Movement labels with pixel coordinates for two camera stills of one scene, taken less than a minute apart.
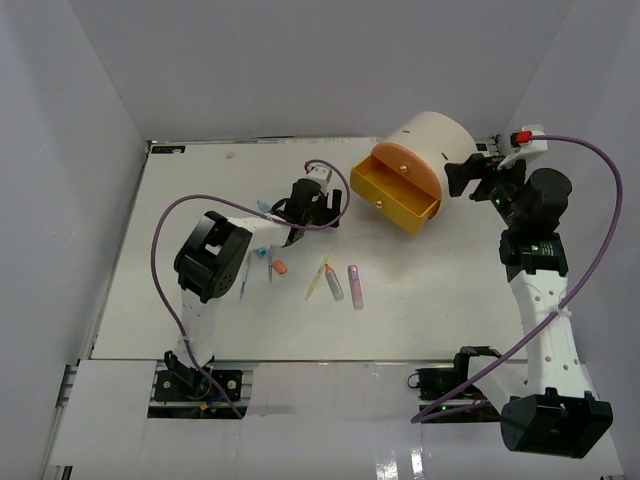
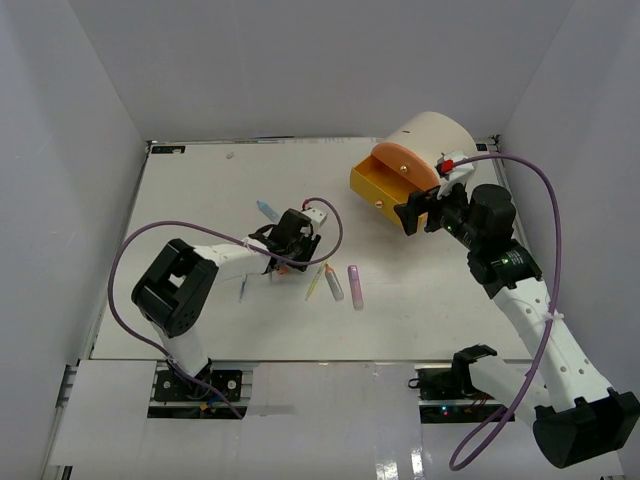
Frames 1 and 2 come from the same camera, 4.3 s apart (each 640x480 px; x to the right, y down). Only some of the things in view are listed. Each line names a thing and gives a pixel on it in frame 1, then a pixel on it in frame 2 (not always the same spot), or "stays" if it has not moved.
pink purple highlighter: (357, 296) stays
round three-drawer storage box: (406, 177) stays
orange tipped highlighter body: (334, 283) stays
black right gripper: (460, 175) -> (418, 204)
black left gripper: (327, 214) -> (310, 245)
